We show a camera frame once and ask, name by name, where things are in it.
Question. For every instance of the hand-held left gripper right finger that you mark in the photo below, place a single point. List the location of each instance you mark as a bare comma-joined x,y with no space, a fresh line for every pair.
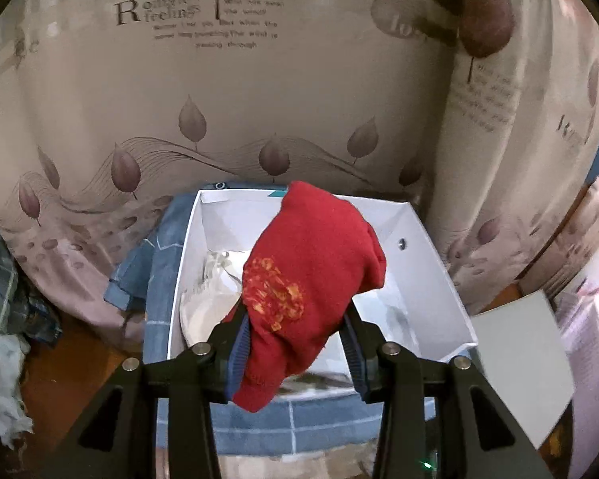
354,364

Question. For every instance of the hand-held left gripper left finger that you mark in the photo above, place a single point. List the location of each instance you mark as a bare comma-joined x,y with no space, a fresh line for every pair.
237,359

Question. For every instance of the white shoe box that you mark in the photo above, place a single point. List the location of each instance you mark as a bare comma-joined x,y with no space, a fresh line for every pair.
409,279

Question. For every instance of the red underwear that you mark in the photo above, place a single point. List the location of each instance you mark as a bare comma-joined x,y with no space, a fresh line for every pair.
309,259

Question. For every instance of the white garment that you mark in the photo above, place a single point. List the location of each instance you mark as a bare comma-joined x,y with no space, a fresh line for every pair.
209,304

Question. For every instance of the blue checked cloth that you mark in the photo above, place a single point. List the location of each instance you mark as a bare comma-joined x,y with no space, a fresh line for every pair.
304,424

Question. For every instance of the white box lid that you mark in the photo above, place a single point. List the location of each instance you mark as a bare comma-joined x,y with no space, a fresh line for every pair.
519,359

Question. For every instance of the white crumpled plastic sheet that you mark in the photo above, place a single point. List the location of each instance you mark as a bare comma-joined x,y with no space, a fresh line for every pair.
0,384

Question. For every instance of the pale pink printed sheet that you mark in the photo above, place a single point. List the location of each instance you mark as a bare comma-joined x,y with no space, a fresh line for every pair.
594,349

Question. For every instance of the leaf print curtain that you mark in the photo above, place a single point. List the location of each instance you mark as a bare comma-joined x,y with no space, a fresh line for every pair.
229,110

